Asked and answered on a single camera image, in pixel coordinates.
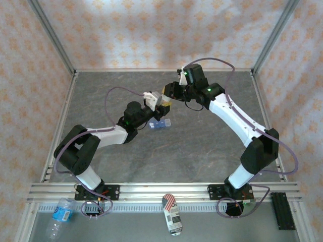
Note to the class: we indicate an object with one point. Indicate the long aluminium base rail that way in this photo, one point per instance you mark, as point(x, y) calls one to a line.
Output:
point(164, 187)

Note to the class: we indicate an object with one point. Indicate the clear plastic water bottle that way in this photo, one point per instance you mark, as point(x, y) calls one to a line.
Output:
point(61, 214)

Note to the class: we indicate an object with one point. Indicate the aluminium side rail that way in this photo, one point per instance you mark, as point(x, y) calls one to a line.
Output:
point(64, 113)
point(261, 100)

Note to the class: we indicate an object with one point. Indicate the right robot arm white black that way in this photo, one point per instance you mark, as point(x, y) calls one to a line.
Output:
point(227, 111)

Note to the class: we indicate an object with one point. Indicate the aluminium frame post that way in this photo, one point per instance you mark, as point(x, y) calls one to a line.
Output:
point(53, 37)
point(275, 35)

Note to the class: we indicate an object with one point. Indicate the blue clear pill organizer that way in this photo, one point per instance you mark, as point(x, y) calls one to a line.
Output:
point(160, 123)

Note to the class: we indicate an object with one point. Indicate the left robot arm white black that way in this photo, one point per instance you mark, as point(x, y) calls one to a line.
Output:
point(113, 136)

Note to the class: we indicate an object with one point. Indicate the black slotted bracket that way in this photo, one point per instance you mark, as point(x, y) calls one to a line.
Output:
point(282, 211)

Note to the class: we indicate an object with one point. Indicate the flag print can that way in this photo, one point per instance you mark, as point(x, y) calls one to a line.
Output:
point(171, 214)

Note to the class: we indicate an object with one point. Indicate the aluminium rear rail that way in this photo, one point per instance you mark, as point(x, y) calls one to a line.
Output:
point(113, 70)

